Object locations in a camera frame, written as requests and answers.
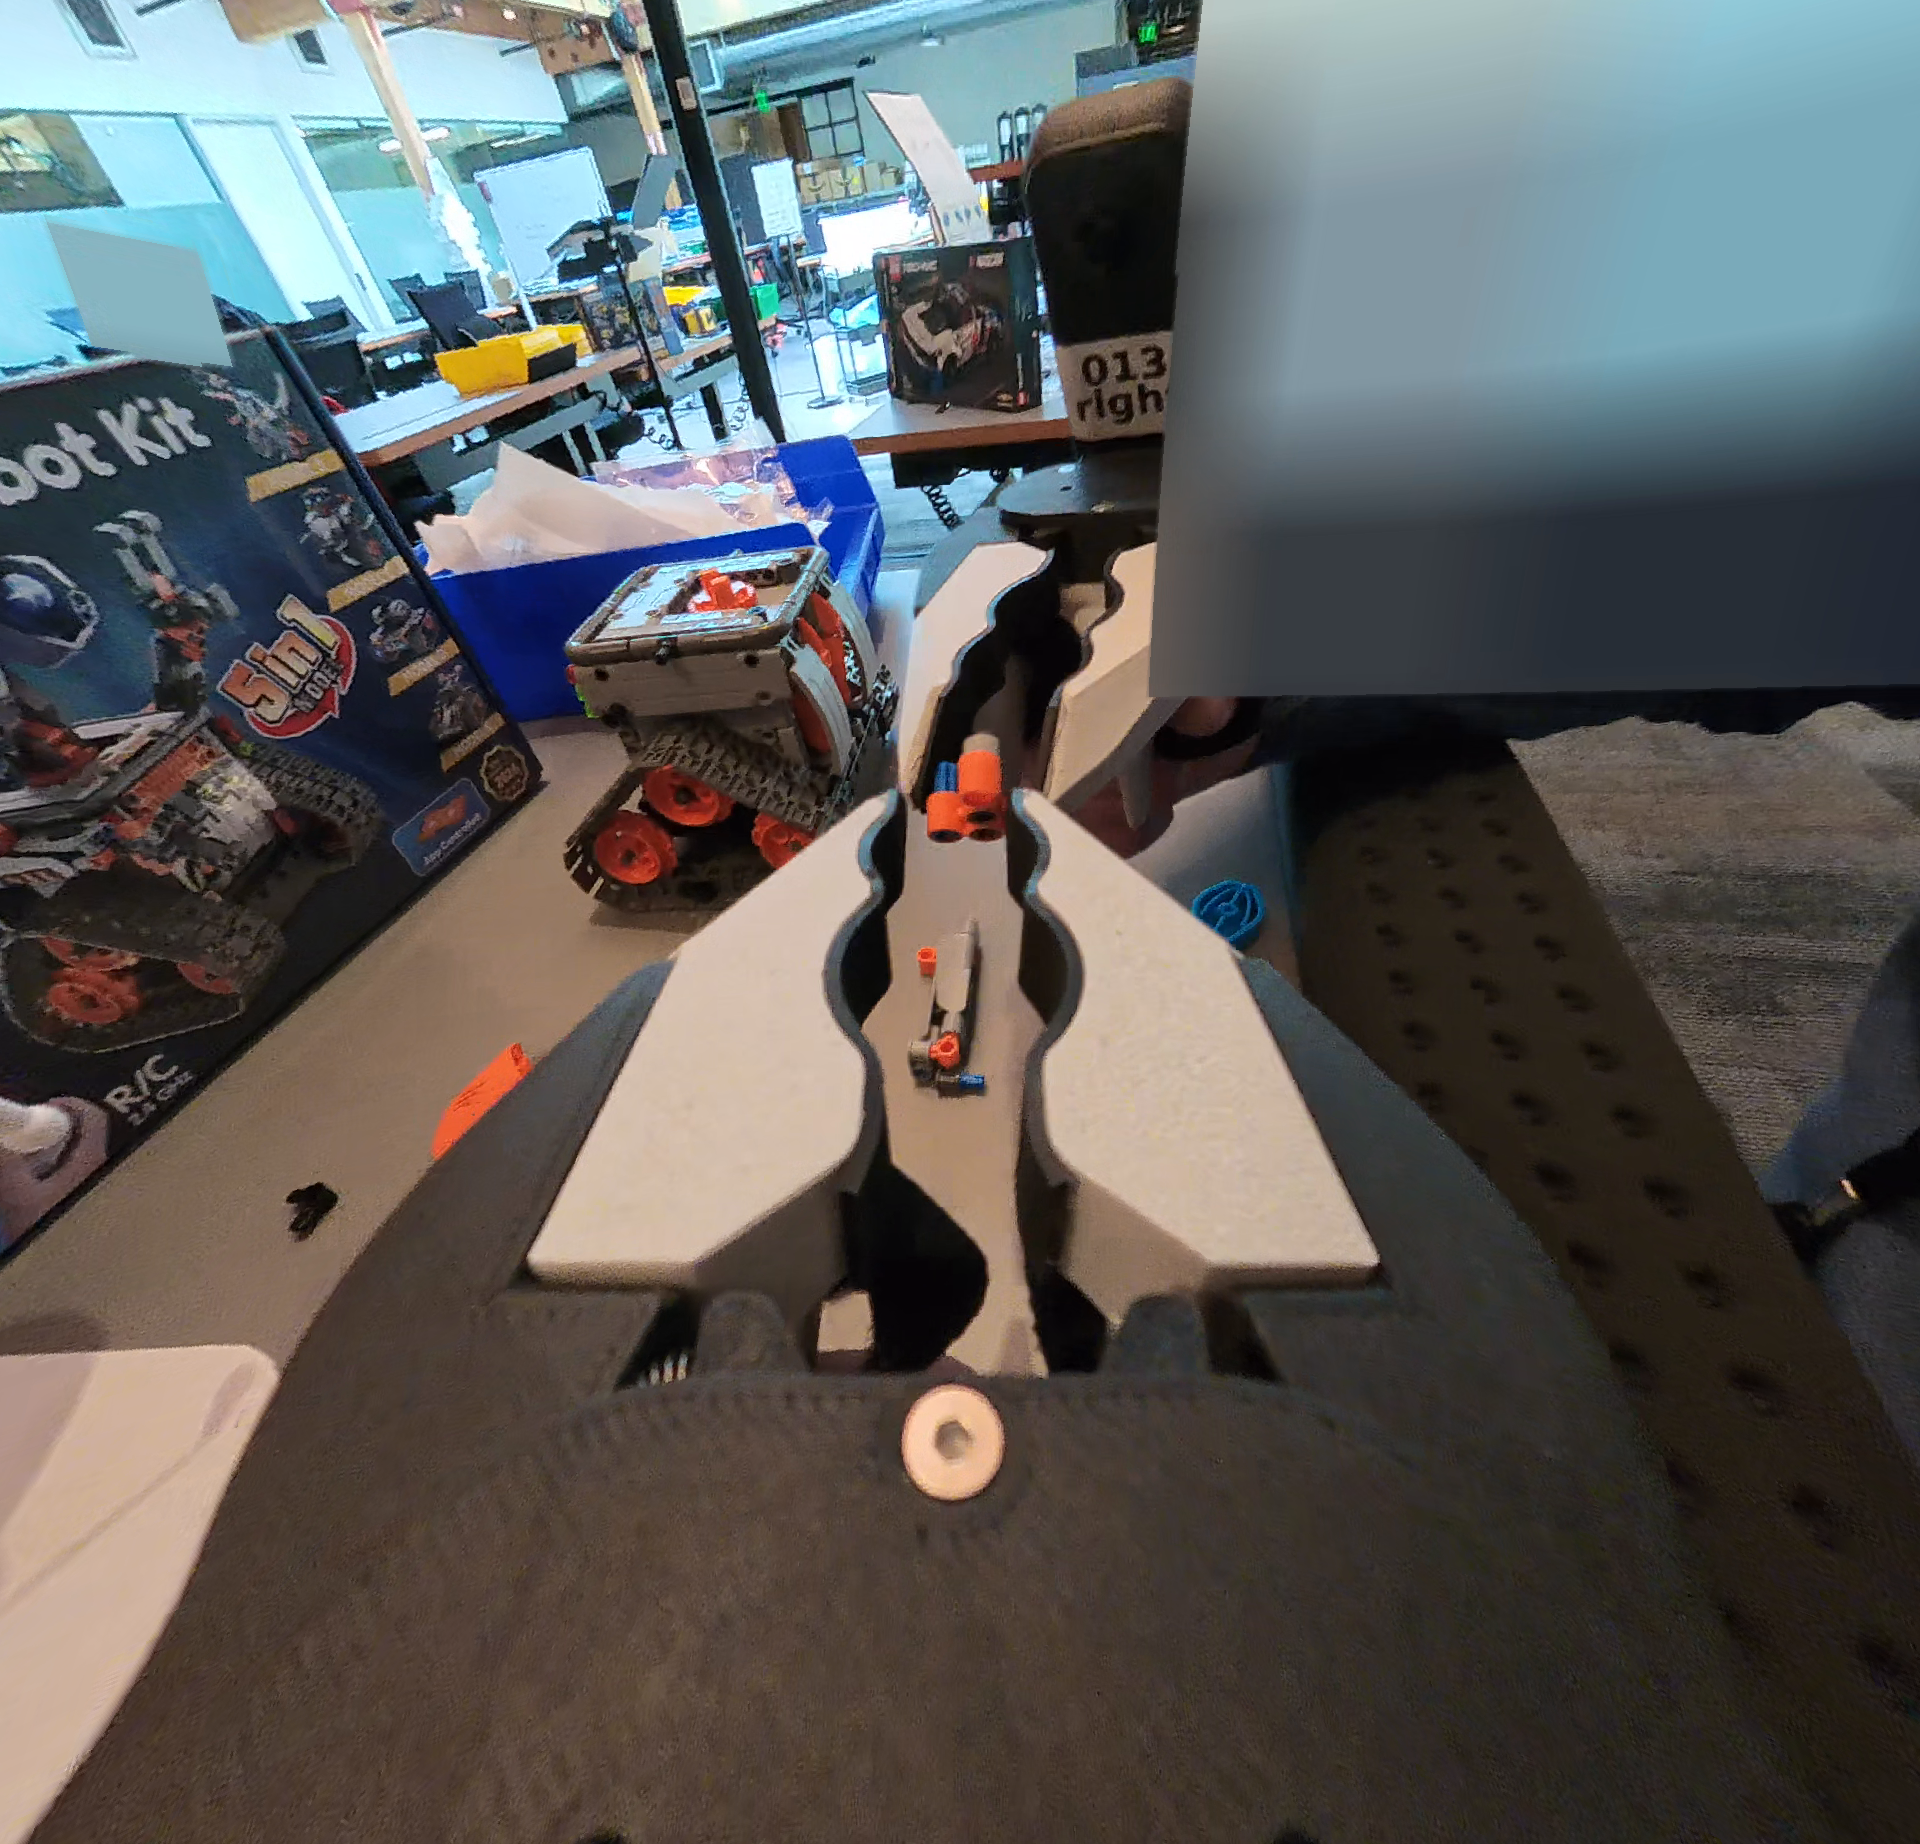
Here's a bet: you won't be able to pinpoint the black support pole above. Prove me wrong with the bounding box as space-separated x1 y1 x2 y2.
620 0 790 445

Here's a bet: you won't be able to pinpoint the long office desk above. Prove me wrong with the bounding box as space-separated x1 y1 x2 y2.
331 330 740 468

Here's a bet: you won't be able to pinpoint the grey tracked toy robot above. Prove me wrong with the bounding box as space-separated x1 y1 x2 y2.
564 544 901 917

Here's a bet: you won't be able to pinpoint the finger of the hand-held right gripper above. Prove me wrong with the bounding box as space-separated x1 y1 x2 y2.
898 541 1054 812
1045 539 1189 808

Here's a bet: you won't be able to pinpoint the white plastic bags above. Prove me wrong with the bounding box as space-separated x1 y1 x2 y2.
418 440 824 573

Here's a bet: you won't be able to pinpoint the blue plastic bin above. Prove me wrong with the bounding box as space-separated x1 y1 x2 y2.
424 437 887 724

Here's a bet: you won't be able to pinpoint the dark blue robot kit box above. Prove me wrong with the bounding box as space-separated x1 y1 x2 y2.
0 359 546 1264

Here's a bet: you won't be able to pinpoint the orange wedge brick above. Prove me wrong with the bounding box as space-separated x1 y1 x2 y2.
432 1041 535 1158

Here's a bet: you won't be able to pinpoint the yellow bin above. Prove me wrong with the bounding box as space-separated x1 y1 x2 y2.
434 324 590 394

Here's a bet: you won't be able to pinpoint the grey white orange brick arm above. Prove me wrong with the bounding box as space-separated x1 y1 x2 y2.
906 919 990 1099

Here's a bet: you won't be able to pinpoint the black shoulder strap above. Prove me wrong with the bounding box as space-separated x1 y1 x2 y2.
1785 1135 1920 1253

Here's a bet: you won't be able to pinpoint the white book stand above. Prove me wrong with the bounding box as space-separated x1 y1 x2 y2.
0 1095 283 1844

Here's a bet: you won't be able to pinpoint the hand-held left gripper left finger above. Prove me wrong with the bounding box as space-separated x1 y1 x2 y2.
526 791 905 1294

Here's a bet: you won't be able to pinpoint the black perforated pad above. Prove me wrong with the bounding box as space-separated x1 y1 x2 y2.
1288 741 1920 1844

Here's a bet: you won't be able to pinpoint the person's right hand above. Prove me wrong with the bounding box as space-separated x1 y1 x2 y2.
1124 731 1259 843

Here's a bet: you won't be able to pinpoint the whiteboard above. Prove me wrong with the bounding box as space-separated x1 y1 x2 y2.
478 145 612 289

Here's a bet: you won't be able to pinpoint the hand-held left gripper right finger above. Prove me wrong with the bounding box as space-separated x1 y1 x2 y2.
1011 791 1382 1291

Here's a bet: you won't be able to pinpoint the black toy car box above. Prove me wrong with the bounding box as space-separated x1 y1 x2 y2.
870 233 1045 416

